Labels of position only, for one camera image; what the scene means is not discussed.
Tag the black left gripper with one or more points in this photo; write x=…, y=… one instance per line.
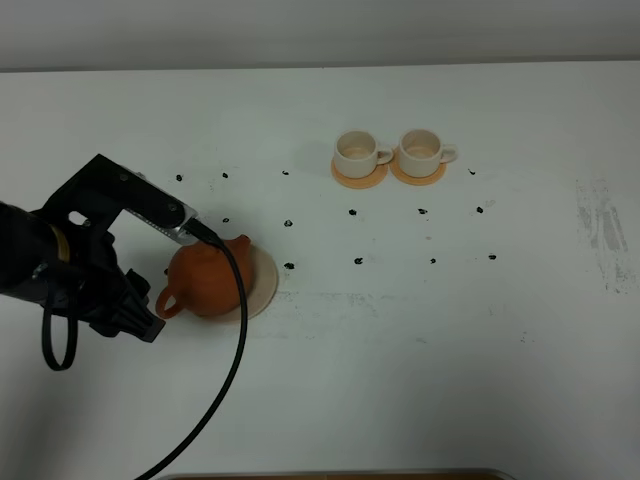
x=77, y=275

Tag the brown clay teapot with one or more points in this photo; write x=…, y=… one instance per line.
x=201, y=281

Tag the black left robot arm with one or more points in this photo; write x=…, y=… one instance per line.
x=19, y=251

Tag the beige round teapot coaster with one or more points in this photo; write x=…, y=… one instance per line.
x=259, y=275

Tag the left white teacup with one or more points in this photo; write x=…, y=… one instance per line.
x=357, y=154

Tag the white teacup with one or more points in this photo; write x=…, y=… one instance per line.
x=422, y=151
x=357, y=154

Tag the left orange cup coaster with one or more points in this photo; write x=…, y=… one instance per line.
x=375, y=178

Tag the orange cup coaster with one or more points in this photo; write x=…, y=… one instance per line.
x=375, y=178
x=400, y=175

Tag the right orange cup coaster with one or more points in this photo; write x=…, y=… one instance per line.
x=400, y=175

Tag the right white teacup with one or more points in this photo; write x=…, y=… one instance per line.
x=422, y=151

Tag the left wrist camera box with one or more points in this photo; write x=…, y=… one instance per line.
x=102, y=189

